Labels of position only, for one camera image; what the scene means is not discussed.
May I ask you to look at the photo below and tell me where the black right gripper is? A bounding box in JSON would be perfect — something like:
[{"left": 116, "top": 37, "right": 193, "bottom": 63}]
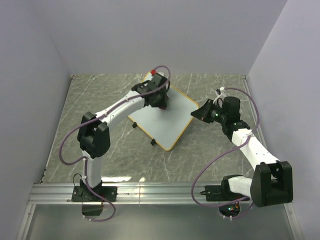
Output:
[{"left": 190, "top": 99, "right": 227, "bottom": 125}]

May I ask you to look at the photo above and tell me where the yellow framed whiteboard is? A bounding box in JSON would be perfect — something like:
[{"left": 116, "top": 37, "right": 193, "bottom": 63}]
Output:
[{"left": 128, "top": 85, "right": 199, "bottom": 152}]

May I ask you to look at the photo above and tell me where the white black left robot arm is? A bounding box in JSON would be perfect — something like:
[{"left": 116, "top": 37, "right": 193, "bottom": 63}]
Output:
[{"left": 77, "top": 72, "right": 170, "bottom": 201}]

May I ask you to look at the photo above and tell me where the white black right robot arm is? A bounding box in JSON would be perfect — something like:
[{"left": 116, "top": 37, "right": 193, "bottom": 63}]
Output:
[{"left": 191, "top": 96, "right": 294, "bottom": 207}]

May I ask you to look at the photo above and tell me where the black right whiteboard foot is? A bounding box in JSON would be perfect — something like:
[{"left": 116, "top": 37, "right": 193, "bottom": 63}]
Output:
[{"left": 150, "top": 138, "right": 156, "bottom": 146}]

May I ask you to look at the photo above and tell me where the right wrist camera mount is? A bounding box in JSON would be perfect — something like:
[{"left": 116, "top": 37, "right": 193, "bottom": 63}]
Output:
[{"left": 215, "top": 87, "right": 227, "bottom": 99}]

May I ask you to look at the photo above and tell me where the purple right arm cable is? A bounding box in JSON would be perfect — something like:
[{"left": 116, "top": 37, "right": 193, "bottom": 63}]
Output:
[{"left": 191, "top": 86, "right": 260, "bottom": 220}]

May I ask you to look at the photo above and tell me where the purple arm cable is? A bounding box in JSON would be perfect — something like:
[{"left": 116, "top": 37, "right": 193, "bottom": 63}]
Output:
[
  {"left": 59, "top": 65, "right": 172, "bottom": 222},
  {"left": 191, "top": 86, "right": 260, "bottom": 220}
]

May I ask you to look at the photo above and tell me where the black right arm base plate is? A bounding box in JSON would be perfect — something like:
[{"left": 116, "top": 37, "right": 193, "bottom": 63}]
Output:
[{"left": 200, "top": 185, "right": 226, "bottom": 202}]

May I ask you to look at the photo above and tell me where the aluminium mounting rail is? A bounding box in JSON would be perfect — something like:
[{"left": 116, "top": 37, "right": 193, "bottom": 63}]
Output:
[{"left": 28, "top": 182, "right": 249, "bottom": 205}]

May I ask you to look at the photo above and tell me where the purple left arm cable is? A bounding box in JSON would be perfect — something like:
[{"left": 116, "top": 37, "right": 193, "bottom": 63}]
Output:
[{"left": 59, "top": 65, "right": 172, "bottom": 222}]

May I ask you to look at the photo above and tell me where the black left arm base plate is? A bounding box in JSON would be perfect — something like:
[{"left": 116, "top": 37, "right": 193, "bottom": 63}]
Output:
[{"left": 71, "top": 185, "right": 118, "bottom": 203}]

